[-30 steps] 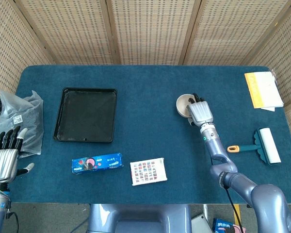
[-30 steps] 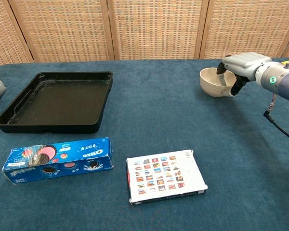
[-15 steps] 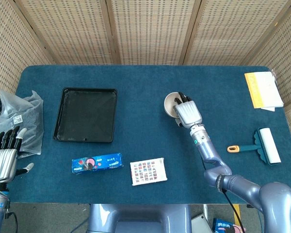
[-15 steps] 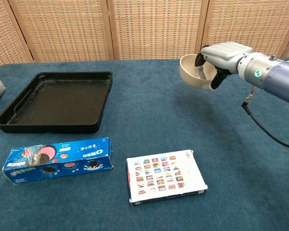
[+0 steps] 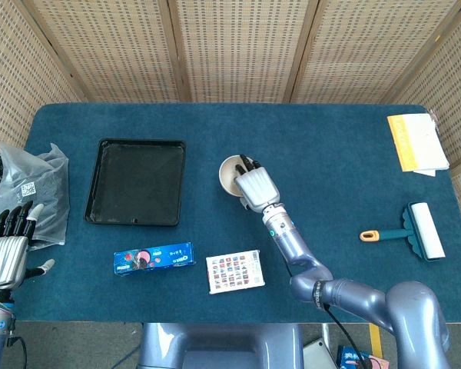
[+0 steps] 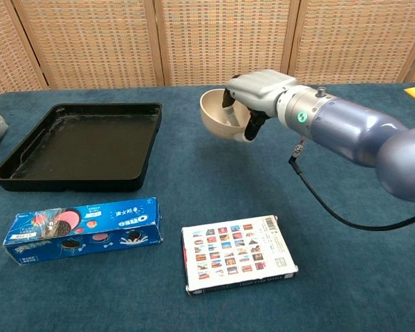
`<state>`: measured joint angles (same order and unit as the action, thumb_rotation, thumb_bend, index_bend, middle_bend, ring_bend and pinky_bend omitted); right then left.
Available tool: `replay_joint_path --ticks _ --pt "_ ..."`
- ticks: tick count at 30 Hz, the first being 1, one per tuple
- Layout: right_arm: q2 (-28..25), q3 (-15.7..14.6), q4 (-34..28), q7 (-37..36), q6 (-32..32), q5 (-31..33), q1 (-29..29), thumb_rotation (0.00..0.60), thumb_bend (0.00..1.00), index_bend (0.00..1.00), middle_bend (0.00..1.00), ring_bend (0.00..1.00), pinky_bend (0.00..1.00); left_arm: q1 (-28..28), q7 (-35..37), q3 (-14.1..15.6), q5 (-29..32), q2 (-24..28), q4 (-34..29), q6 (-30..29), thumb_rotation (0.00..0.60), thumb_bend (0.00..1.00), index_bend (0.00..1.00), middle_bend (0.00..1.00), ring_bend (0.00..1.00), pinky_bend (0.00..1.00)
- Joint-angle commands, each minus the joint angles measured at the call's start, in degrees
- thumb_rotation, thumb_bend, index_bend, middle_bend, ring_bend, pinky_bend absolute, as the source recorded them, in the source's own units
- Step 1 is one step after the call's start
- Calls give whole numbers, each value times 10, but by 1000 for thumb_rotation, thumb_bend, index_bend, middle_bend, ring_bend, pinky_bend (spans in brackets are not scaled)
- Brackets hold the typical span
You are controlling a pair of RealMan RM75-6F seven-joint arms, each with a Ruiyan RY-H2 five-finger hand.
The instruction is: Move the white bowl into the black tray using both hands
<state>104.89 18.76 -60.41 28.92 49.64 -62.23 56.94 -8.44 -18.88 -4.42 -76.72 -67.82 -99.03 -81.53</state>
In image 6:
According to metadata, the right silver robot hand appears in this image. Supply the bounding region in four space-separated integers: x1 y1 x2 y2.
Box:
221 69 299 143

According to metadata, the white ceramic bowl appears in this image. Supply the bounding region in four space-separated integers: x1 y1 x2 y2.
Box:
199 88 252 141

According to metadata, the black plastic tray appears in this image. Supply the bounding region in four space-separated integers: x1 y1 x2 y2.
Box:
0 102 163 193

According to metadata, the blue velvet tablecloth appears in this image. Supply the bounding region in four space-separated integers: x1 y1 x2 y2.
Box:
0 82 415 332

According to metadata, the woven rattan folding screen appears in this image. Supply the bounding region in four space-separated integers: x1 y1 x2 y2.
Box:
0 0 415 102

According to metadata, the white box with photo grid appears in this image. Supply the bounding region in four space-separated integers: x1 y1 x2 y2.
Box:
181 214 299 297

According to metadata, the blue Oreo cookie box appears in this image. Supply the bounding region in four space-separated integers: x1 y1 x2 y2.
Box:
2 196 164 266

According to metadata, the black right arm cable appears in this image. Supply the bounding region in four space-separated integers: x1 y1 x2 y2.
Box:
288 136 415 232

